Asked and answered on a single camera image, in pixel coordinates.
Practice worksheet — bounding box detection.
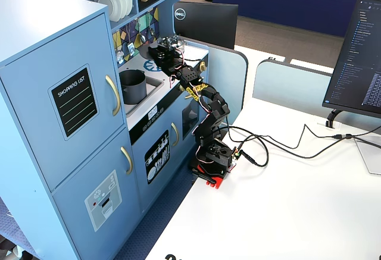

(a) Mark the monitor showing code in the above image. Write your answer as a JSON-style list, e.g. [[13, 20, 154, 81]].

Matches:
[[322, 0, 381, 120]]

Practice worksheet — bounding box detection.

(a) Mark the gold dishwasher door handle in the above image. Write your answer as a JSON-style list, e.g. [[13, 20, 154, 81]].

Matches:
[[170, 122, 180, 147]]

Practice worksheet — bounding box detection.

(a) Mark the fridge door with shopping list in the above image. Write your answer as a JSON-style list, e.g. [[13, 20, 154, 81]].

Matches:
[[0, 12, 127, 191]]

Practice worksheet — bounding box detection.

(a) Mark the blue toy kitchen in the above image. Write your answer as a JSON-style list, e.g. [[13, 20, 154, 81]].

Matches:
[[0, 0, 210, 260]]

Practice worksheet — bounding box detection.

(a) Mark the black Dell monitor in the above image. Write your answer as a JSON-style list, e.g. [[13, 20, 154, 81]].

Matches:
[[172, 1, 239, 50]]

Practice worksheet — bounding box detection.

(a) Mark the black red table clamp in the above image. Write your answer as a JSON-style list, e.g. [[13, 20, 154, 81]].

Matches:
[[192, 167, 224, 190]]

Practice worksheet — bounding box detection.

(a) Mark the dishwasher door with rack print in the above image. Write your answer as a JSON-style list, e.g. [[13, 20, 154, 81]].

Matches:
[[130, 109, 183, 213]]

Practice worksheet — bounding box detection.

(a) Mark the gray toy sink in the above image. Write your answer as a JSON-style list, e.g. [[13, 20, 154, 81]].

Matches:
[[120, 72, 165, 117]]

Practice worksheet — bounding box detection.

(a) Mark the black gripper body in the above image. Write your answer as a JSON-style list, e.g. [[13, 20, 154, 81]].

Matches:
[[160, 48, 191, 75]]

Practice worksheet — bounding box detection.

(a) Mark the gray cooking pot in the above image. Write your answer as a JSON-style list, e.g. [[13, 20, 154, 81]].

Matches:
[[118, 69, 148, 105]]

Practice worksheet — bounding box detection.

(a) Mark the black looped cable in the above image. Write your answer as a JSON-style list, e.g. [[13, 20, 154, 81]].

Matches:
[[221, 125, 270, 167]]

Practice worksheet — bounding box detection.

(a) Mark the desk divider panel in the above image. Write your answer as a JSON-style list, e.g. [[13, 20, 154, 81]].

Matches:
[[205, 44, 249, 130], [252, 58, 334, 117]]

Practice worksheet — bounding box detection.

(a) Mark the gold fridge door handle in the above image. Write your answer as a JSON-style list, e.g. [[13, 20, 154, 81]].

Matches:
[[120, 146, 134, 176], [105, 74, 121, 117]]

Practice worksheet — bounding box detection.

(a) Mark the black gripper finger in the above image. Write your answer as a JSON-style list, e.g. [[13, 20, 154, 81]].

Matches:
[[148, 51, 167, 65], [154, 40, 173, 54]]

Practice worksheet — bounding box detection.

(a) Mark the long black cable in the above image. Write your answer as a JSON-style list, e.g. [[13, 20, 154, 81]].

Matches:
[[255, 123, 381, 159]]

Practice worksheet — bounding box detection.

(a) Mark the steel ladle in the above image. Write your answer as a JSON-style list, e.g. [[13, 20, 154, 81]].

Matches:
[[139, 18, 147, 43]]

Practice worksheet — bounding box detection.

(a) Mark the gray pot lid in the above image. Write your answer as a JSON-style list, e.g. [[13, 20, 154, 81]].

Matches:
[[139, 45, 167, 64]]

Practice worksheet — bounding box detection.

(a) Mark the steel slotted spatula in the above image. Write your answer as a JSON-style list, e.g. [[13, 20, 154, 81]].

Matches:
[[127, 23, 136, 57]]

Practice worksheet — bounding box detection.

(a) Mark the black monitor stand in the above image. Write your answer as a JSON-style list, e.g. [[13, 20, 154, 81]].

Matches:
[[326, 109, 343, 129]]

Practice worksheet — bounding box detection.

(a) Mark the fridge door with dispenser print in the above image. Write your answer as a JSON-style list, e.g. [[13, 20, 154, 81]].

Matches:
[[52, 126, 142, 260]]

